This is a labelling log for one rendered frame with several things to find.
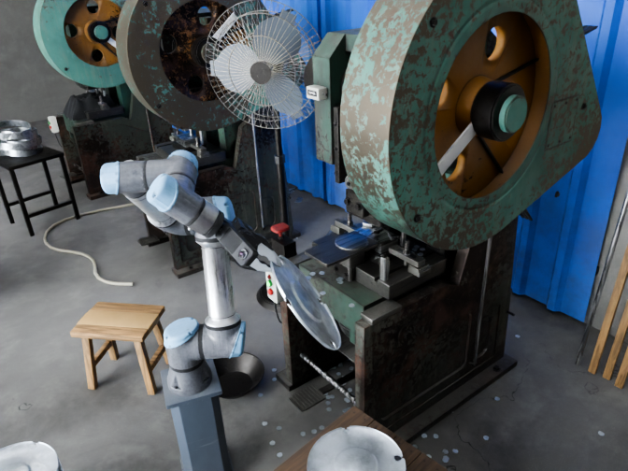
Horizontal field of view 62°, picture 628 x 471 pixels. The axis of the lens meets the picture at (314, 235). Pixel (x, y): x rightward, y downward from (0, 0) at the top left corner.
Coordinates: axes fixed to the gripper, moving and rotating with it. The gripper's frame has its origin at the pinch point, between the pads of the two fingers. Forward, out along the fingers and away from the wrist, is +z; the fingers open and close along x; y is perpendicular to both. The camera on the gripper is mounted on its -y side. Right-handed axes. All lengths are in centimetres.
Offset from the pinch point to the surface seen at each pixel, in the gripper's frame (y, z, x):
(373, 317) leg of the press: 21, 54, 2
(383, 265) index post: 32, 51, -13
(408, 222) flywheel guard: -1.1, 21.5, -29.7
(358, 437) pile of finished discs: -3, 61, 31
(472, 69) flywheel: 15, 16, -72
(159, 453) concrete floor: 50, 44, 103
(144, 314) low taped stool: 101, 22, 78
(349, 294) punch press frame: 37, 52, 4
